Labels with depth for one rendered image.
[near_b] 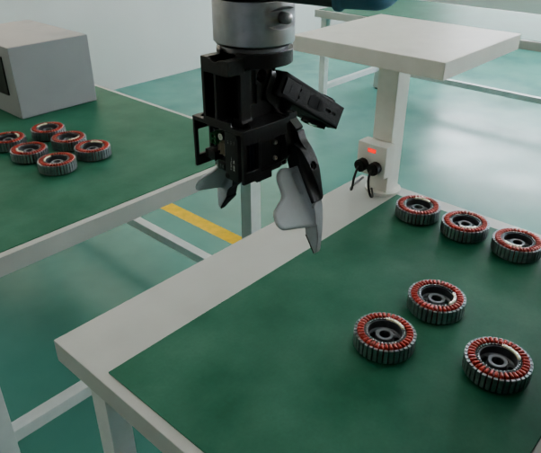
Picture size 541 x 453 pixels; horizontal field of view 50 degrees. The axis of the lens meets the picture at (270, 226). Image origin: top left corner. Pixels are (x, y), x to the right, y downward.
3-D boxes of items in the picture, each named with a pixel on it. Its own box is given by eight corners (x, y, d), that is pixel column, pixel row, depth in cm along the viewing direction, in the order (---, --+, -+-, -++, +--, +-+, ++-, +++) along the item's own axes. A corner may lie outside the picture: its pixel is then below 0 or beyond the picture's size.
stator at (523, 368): (495, 404, 95) (499, 387, 93) (447, 362, 104) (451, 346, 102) (544, 382, 99) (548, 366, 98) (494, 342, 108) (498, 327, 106)
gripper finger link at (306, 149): (291, 211, 60) (256, 134, 59) (303, 206, 61) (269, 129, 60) (322, 200, 56) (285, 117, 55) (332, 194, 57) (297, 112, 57)
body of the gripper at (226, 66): (193, 170, 59) (185, 48, 53) (254, 146, 64) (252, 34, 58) (246, 193, 54) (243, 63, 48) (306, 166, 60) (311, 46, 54)
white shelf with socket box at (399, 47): (415, 270, 130) (446, 62, 107) (288, 216, 151) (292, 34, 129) (484, 214, 152) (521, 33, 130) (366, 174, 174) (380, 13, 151)
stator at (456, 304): (399, 315, 115) (401, 300, 113) (414, 287, 124) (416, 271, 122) (456, 333, 111) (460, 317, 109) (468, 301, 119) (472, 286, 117)
